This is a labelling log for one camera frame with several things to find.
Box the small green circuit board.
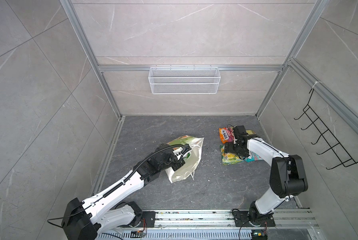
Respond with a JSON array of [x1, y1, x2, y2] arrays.
[[252, 230, 268, 240]]

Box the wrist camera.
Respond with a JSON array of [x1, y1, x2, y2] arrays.
[[173, 144, 192, 159], [233, 126, 249, 139]]

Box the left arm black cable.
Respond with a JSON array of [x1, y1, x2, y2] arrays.
[[46, 144, 186, 229]]

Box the orange snack packet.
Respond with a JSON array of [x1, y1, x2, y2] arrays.
[[219, 127, 235, 144]]

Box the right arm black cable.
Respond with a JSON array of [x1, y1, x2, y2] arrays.
[[226, 124, 288, 240]]

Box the yellow green snack packet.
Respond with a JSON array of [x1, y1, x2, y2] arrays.
[[220, 145, 246, 166]]

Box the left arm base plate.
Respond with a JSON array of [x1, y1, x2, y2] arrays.
[[120, 211, 156, 228]]

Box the aluminium mounting rail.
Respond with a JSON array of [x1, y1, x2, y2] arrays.
[[101, 209, 319, 233]]

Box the aluminium frame profile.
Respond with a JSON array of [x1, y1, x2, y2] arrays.
[[61, 1, 358, 135]]

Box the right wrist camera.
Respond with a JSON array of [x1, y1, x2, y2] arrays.
[[233, 126, 249, 139]]

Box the floral paper bag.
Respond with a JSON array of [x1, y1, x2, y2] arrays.
[[165, 135, 204, 184]]

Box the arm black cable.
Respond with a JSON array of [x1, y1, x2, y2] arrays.
[[226, 124, 288, 240], [46, 144, 186, 229]]

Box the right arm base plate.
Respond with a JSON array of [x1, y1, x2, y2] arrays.
[[231, 209, 276, 227]]

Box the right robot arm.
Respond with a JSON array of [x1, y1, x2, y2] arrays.
[[227, 135, 308, 226]]

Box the black wire hook rack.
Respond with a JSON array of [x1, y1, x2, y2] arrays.
[[294, 89, 358, 170]]

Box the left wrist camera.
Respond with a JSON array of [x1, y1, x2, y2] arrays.
[[173, 144, 192, 159]]

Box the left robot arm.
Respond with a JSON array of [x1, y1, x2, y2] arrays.
[[61, 144, 192, 240]]

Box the white wire mesh basket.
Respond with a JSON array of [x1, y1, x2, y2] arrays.
[[148, 67, 221, 95]]

